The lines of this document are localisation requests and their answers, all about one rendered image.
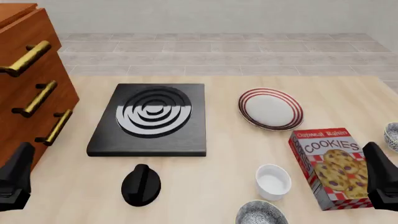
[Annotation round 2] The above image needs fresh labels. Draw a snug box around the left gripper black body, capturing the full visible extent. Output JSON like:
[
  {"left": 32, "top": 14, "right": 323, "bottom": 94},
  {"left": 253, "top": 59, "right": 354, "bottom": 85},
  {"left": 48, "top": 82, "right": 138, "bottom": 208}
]
[{"left": 0, "top": 183, "right": 32, "bottom": 212}]

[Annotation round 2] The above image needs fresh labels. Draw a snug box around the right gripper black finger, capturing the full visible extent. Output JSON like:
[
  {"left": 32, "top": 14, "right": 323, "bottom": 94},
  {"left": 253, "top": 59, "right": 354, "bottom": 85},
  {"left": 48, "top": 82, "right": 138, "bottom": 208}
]
[{"left": 362, "top": 141, "right": 398, "bottom": 191}]

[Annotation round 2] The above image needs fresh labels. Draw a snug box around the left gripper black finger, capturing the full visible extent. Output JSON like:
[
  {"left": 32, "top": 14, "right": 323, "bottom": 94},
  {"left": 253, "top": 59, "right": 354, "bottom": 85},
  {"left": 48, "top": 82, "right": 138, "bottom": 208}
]
[{"left": 0, "top": 142, "right": 35, "bottom": 189}]

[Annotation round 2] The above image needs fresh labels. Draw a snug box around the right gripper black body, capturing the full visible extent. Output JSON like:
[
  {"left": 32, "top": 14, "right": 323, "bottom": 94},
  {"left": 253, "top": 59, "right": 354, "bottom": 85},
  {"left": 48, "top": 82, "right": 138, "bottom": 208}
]
[{"left": 368, "top": 185, "right": 398, "bottom": 213}]

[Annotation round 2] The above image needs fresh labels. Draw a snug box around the black patterned bowl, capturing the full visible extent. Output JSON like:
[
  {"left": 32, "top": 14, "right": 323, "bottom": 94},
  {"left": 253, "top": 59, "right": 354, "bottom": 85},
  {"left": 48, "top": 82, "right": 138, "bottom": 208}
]
[
  {"left": 234, "top": 199, "right": 290, "bottom": 224},
  {"left": 382, "top": 121, "right": 398, "bottom": 151}
]

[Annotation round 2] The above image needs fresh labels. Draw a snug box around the white ramekin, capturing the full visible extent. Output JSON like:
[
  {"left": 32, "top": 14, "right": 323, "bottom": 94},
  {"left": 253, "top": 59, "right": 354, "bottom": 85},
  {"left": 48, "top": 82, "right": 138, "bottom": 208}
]
[{"left": 255, "top": 163, "right": 293, "bottom": 202}]

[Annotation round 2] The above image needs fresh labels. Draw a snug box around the white plate with red rings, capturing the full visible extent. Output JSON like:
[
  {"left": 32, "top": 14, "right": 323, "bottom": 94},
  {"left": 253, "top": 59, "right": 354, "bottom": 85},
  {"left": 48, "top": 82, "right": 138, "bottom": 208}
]
[{"left": 238, "top": 86, "right": 304, "bottom": 133}]

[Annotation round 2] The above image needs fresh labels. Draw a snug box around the flat black stove plate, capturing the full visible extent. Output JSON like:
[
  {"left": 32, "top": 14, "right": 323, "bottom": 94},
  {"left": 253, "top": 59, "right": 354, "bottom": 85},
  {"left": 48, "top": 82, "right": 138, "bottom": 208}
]
[{"left": 86, "top": 83, "right": 208, "bottom": 158}]

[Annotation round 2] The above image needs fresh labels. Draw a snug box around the red cookies box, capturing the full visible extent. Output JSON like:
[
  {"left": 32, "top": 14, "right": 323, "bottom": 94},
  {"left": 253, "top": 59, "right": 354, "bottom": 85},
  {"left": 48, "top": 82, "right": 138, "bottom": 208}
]
[{"left": 288, "top": 127, "right": 374, "bottom": 212}]

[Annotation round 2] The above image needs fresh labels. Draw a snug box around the round black stove knob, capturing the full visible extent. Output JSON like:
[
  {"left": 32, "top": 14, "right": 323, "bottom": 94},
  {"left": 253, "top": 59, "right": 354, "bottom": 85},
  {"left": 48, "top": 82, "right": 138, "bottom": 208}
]
[{"left": 121, "top": 163, "right": 163, "bottom": 208}]

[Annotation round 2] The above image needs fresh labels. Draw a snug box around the wooden cabinet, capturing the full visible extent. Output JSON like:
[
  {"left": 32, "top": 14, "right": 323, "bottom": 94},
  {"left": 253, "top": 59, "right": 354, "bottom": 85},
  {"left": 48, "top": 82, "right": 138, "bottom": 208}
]
[{"left": 0, "top": 3, "right": 81, "bottom": 169}]

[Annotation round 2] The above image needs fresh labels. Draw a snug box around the short brass drawer handle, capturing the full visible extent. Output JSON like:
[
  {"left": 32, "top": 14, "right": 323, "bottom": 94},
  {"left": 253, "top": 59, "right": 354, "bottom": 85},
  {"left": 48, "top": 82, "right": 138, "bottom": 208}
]
[{"left": 35, "top": 108, "right": 74, "bottom": 147}]

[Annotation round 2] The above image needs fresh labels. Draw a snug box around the medium brass drawer handle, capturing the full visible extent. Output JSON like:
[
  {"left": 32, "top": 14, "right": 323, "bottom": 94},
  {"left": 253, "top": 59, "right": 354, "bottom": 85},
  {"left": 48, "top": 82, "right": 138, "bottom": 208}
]
[{"left": 11, "top": 80, "right": 58, "bottom": 118}]

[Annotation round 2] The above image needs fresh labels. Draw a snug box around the wooden drawer with short handle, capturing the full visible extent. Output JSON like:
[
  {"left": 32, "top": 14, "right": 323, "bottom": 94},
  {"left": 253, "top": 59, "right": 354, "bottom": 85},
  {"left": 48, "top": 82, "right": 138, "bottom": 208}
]
[{"left": 18, "top": 74, "right": 81, "bottom": 169}]

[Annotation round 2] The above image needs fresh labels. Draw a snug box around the wooden drawer with medium handle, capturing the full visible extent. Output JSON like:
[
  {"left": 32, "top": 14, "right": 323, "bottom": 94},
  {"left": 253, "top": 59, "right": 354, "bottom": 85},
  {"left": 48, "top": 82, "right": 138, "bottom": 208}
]
[{"left": 0, "top": 50, "right": 74, "bottom": 146}]

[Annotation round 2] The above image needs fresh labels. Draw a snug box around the long brass drawer handle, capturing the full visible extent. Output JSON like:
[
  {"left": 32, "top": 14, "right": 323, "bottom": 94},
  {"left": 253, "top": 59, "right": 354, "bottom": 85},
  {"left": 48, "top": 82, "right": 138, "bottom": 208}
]
[{"left": 0, "top": 40, "right": 52, "bottom": 78}]

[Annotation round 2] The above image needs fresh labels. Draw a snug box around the wooden drawer with long handle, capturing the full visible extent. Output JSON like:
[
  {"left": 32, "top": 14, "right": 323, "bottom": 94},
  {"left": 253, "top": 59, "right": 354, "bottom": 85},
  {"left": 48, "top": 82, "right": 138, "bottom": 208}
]
[{"left": 0, "top": 7, "right": 63, "bottom": 94}]

